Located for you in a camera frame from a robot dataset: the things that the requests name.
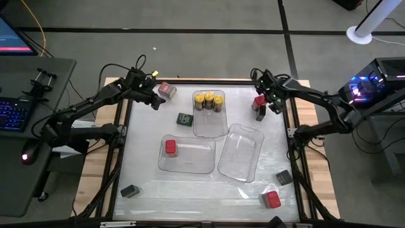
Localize backlit black keyboard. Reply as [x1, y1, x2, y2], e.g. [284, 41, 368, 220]
[0, 96, 34, 132]

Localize red lid spice tin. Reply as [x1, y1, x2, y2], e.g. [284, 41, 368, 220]
[158, 81, 177, 99]
[165, 139, 178, 158]
[251, 94, 268, 112]
[261, 190, 282, 210]

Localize black lid green pepper tin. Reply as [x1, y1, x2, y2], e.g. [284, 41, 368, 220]
[176, 112, 194, 127]
[255, 104, 267, 122]

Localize white tower fan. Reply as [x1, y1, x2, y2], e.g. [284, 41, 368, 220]
[346, 0, 405, 46]

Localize grey desk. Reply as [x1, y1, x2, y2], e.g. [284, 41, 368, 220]
[0, 56, 77, 219]

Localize glossy white table sheet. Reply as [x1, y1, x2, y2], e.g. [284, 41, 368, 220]
[113, 83, 301, 222]

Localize yellow lid spice jar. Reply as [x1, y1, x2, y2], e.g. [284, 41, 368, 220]
[212, 94, 225, 113]
[204, 91, 215, 110]
[194, 92, 206, 111]

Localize black box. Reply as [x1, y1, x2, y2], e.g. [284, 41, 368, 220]
[332, 0, 365, 11]

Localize black metal table frame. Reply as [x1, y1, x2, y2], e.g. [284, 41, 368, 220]
[75, 70, 341, 228]

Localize white paper sheet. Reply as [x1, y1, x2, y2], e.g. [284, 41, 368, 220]
[52, 118, 96, 159]

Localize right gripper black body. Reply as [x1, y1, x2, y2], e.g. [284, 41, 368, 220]
[268, 98, 285, 115]

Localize clear plastic bin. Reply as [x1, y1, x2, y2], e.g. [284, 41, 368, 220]
[217, 123, 265, 184]
[158, 134, 217, 175]
[192, 89, 229, 139]

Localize black computer mouse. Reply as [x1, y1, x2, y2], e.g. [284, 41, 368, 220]
[20, 141, 42, 166]

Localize grey block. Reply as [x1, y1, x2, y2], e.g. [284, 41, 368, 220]
[275, 169, 294, 186]
[120, 184, 141, 199]

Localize black clamp holder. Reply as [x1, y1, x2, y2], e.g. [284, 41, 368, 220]
[22, 67, 58, 102]

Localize black lit computer case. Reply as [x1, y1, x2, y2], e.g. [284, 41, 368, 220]
[338, 56, 405, 111]

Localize yellow cable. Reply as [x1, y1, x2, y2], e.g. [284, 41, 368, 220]
[20, 0, 47, 57]

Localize white power cable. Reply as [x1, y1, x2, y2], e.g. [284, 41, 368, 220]
[372, 35, 405, 47]

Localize grey equipment stand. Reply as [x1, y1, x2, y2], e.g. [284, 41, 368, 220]
[349, 90, 405, 186]

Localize computer monitor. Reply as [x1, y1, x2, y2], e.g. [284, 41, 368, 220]
[0, 17, 39, 57]

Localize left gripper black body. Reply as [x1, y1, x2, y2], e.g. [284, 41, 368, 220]
[135, 80, 159, 105]

